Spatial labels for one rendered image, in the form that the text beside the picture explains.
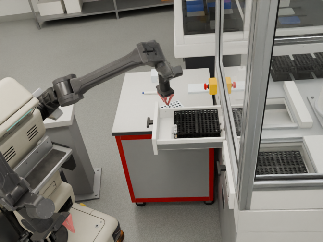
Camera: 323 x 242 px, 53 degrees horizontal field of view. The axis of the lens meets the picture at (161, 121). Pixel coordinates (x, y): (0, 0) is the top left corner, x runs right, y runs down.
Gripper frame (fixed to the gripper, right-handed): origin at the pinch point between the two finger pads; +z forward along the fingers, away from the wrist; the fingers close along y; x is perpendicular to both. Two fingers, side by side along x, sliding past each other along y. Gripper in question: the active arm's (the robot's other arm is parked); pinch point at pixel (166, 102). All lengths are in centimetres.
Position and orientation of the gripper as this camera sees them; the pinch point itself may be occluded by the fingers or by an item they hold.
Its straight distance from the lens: 181.2
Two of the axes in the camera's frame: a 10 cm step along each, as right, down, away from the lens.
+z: 0.9, 7.6, 6.4
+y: -4.6, -5.4, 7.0
